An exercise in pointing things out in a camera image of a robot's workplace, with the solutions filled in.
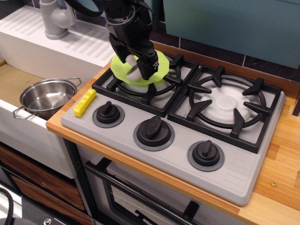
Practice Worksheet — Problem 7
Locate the black right burner grate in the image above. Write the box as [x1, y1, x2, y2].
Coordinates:
[168, 66, 285, 153]

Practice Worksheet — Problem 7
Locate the grey toy stove top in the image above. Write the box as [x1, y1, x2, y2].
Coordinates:
[60, 44, 286, 207]

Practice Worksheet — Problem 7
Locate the white brown toy mushroom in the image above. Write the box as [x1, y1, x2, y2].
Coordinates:
[126, 54, 142, 81]

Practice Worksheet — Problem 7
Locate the grey toy faucet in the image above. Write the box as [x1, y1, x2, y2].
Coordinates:
[39, 0, 76, 40]

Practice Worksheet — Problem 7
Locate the stainless steel pot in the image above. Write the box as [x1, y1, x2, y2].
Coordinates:
[13, 77, 82, 120]

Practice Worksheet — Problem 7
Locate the wooden drawer front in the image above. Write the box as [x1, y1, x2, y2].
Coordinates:
[0, 143, 86, 210]

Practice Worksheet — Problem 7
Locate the black braided cable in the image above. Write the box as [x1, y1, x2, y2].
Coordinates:
[0, 187, 15, 222]

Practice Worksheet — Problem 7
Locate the lime green plastic plate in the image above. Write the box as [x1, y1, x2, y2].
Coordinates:
[111, 50, 170, 85]

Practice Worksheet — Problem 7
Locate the yellow toy fry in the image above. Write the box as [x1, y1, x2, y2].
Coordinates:
[73, 89, 97, 117]

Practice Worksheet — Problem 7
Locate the white burner cap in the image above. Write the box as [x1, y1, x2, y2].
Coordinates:
[121, 80, 176, 96]
[201, 86, 252, 124]

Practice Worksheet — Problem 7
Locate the white left burner cap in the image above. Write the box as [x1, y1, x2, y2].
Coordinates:
[121, 80, 176, 96]

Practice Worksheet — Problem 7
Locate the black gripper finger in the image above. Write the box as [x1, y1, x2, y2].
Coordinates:
[136, 56, 157, 80]
[109, 35, 128, 63]

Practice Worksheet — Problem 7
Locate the black left stove knob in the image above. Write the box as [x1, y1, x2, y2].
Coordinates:
[92, 101, 125, 128]

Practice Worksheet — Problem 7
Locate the toy oven door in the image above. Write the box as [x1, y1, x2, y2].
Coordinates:
[78, 147, 234, 225]

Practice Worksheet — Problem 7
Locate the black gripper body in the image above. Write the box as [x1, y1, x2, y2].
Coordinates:
[105, 14, 158, 70]

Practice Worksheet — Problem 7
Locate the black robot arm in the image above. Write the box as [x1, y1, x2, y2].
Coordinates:
[66, 0, 159, 80]

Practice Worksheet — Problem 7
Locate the black right stove knob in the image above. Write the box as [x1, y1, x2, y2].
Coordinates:
[187, 140, 225, 172]

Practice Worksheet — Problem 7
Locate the black middle stove knob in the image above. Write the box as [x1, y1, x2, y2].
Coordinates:
[133, 116, 175, 151]

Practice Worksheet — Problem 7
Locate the black stove knob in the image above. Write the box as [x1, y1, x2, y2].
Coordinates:
[187, 140, 225, 172]
[133, 116, 175, 151]
[92, 101, 125, 128]

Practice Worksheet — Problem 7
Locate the white toy sink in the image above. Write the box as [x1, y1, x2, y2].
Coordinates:
[0, 6, 115, 179]

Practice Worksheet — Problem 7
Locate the white right burner cap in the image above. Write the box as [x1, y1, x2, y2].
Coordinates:
[201, 86, 252, 124]

